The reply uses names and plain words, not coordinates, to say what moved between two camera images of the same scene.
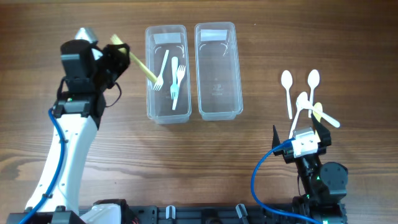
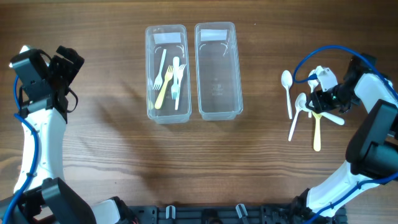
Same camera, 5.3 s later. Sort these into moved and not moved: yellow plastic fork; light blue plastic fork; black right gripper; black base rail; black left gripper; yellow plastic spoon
Moved: black left gripper; black right gripper; yellow plastic fork
Not moved: light blue plastic fork; yellow plastic spoon; black base rail
